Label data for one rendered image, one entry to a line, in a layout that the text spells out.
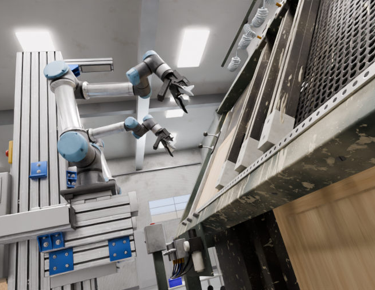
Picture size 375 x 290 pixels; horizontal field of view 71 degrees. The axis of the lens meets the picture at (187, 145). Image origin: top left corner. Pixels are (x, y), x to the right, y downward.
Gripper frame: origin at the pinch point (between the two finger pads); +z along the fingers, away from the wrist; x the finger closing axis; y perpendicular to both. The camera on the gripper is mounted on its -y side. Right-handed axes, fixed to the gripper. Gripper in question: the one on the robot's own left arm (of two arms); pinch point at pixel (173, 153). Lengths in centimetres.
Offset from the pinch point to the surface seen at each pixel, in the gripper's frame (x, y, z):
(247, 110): -64, 22, 20
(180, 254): -29, -43, 52
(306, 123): -125, -16, 44
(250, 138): -89, -5, 35
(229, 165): -66, -8, 36
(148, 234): 18, -45, 31
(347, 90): -137, -15, 44
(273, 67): -87, 31, 16
